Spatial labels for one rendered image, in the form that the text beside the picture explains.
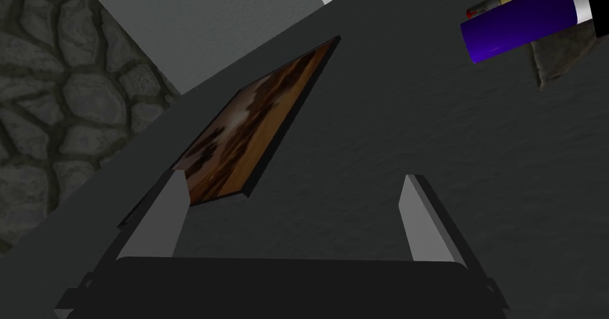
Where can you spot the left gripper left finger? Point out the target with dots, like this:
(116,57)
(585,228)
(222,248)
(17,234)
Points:
(157,224)

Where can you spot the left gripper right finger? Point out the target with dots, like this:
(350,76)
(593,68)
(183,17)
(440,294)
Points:
(426,226)

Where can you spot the brown book with black edge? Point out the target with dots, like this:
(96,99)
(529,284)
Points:
(252,126)

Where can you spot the grey stone slab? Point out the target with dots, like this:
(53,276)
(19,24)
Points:
(564,54)

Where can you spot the purple can with white end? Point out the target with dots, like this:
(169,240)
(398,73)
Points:
(521,21)

